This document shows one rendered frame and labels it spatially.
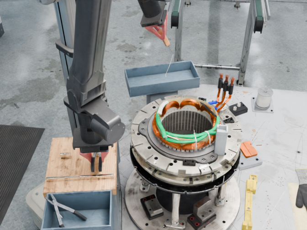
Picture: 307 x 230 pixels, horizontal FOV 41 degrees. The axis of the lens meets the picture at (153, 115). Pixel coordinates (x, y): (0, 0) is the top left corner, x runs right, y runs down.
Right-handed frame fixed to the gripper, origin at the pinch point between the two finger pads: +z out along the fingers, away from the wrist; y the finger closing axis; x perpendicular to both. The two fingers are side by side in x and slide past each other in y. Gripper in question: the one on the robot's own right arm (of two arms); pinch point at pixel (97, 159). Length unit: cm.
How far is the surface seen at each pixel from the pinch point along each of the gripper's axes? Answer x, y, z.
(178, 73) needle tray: 45, 28, 8
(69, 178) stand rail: -4.4, -7.3, 1.8
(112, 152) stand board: 4.6, 3.9, 3.1
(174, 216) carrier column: -4.8, 20.9, 23.7
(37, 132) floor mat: 120, -55, 110
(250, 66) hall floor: 181, 104, 113
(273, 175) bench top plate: 14, 59, 32
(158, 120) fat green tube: 7.6, 17.2, -5.8
